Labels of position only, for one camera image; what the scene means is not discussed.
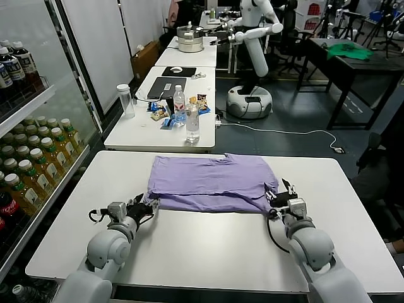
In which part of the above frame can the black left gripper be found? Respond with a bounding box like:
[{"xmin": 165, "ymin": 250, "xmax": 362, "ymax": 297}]
[{"xmin": 125, "ymin": 194, "xmax": 162, "ymax": 226}]

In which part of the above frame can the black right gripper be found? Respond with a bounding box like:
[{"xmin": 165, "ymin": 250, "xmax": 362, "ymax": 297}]
[{"xmin": 263, "ymin": 177, "xmax": 299, "ymax": 209}]

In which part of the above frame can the purple t-shirt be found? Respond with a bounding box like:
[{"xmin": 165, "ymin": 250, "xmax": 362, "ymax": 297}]
[{"xmin": 147, "ymin": 152, "xmax": 279, "ymax": 215}]

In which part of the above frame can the long white side table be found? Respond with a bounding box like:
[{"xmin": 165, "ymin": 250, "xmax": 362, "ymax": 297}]
[{"xmin": 103, "ymin": 66, "xmax": 217, "ymax": 155}]

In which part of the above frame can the clear plastic water bottle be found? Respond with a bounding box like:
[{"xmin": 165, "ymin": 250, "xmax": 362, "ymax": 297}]
[{"xmin": 184, "ymin": 103, "xmax": 201, "ymax": 145}]

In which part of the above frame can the red label water bottle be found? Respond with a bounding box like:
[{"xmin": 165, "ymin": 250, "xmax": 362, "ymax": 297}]
[{"xmin": 172, "ymin": 84, "xmax": 186, "ymax": 127}]

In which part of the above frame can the clear tumbler white lid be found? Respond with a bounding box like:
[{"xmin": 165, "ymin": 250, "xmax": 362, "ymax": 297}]
[{"xmin": 116, "ymin": 83, "xmax": 136, "ymax": 119}]

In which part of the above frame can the black office chair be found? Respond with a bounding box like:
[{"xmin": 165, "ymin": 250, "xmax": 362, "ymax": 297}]
[
  {"xmin": 277, "ymin": 0, "xmax": 313, "ymax": 76},
  {"xmin": 356, "ymin": 132, "xmax": 404, "ymax": 244}
]

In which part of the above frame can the black laptop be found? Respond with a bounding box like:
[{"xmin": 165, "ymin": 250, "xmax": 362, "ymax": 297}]
[{"xmin": 147, "ymin": 76, "xmax": 187, "ymax": 101}]

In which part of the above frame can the black mouse pad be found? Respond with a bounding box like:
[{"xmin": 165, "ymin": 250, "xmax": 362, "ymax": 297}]
[{"xmin": 161, "ymin": 66, "xmax": 197, "ymax": 78}]

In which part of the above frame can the white humanoid robot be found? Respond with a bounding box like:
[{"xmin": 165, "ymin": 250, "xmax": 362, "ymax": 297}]
[{"xmin": 210, "ymin": 0, "xmax": 283, "ymax": 120}]

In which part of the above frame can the red label cola bottle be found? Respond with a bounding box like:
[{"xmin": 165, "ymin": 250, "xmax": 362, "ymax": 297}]
[{"xmin": 0, "ymin": 191, "xmax": 21, "ymax": 244}]

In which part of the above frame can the brown cardboard box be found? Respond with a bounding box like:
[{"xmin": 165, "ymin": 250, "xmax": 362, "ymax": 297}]
[{"xmin": 131, "ymin": 40, "xmax": 160, "ymax": 81}]

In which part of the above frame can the glass door display fridge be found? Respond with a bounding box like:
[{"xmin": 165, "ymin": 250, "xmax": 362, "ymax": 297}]
[{"xmin": 0, "ymin": 0, "xmax": 105, "ymax": 303}]

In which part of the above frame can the black metal table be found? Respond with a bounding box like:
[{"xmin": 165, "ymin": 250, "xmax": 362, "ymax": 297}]
[{"xmin": 307, "ymin": 37, "xmax": 404, "ymax": 131}]

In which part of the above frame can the small white table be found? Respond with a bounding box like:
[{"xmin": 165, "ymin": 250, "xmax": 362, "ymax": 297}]
[{"xmin": 154, "ymin": 36, "xmax": 218, "ymax": 69}]

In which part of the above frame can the green cloth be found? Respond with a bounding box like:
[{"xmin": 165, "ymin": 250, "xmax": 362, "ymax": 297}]
[{"xmin": 326, "ymin": 43, "xmax": 374, "ymax": 61}]

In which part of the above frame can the green label clear bottle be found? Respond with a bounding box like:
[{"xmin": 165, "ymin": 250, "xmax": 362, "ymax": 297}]
[{"xmin": 11, "ymin": 283, "xmax": 44, "ymax": 303}]

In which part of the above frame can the white partition panel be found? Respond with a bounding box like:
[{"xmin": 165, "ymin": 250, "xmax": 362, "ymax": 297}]
[{"xmin": 61, "ymin": 0, "xmax": 133, "ymax": 117}]

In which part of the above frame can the steel steamer pot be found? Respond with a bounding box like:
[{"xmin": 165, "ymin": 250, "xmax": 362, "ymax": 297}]
[{"xmin": 175, "ymin": 21, "xmax": 205, "ymax": 54}]

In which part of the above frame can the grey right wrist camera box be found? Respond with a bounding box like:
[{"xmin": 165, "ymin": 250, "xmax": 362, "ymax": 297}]
[{"xmin": 287, "ymin": 198, "xmax": 307, "ymax": 219}]

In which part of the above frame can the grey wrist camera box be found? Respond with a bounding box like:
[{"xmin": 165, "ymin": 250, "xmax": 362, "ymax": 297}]
[
  {"xmin": 287, "ymin": 198, "xmax": 307, "ymax": 219},
  {"xmin": 107, "ymin": 201, "xmax": 128, "ymax": 219}
]

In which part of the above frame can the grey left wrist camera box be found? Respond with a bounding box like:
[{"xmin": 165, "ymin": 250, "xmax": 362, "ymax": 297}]
[{"xmin": 107, "ymin": 201, "xmax": 128, "ymax": 219}]

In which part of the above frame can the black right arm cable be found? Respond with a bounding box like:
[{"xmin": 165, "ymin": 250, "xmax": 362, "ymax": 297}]
[{"xmin": 266, "ymin": 208, "xmax": 291, "ymax": 253}]

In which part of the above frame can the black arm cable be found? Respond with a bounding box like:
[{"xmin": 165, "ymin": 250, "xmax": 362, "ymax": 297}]
[
  {"xmin": 266, "ymin": 208, "xmax": 291, "ymax": 253},
  {"xmin": 88, "ymin": 208, "xmax": 110, "ymax": 223}
]

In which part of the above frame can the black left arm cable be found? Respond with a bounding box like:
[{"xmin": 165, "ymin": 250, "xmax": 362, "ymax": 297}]
[{"xmin": 88, "ymin": 208, "xmax": 110, "ymax": 223}]

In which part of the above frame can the white floor power cable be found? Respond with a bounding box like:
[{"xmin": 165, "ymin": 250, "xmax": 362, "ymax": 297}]
[{"xmin": 216, "ymin": 121, "xmax": 345, "ymax": 155}]

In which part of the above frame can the white laptop cable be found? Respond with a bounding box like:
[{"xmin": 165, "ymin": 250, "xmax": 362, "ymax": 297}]
[{"xmin": 135, "ymin": 90, "xmax": 165, "ymax": 104}]

